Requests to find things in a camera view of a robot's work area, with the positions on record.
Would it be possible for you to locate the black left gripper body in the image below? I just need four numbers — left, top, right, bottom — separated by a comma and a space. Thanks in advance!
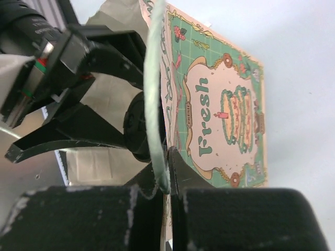
1, 26, 94, 128

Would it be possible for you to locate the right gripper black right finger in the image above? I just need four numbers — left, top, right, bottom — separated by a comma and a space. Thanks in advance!
167, 147, 327, 250

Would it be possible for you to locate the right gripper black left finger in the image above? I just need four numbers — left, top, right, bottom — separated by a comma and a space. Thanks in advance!
1, 165, 164, 250

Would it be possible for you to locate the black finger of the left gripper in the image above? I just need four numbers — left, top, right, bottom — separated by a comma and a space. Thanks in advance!
5, 104, 126, 163
79, 25, 146, 90

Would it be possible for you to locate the green illustrated paper bag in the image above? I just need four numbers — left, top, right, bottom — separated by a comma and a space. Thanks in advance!
65, 0, 269, 251

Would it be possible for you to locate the black plastic cup lid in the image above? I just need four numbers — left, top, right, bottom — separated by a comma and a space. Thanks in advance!
123, 92, 151, 163

